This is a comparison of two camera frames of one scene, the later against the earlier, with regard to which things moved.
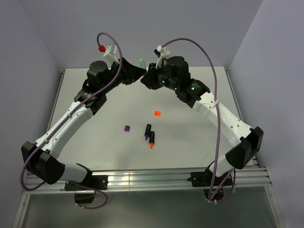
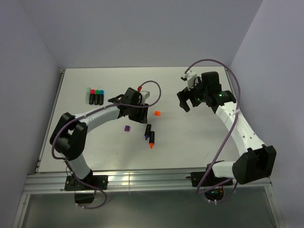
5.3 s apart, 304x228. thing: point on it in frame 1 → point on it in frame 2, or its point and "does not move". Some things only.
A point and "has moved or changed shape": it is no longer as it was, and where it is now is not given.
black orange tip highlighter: x=151 y=138 does not move
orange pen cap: x=157 y=113 does not move
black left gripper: x=131 y=73 → x=142 y=117
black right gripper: x=149 y=79 → x=185 y=94
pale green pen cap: x=142 y=64 has moved or changed shape
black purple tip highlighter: x=147 y=131 does not move
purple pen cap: x=127 y=128 does not move
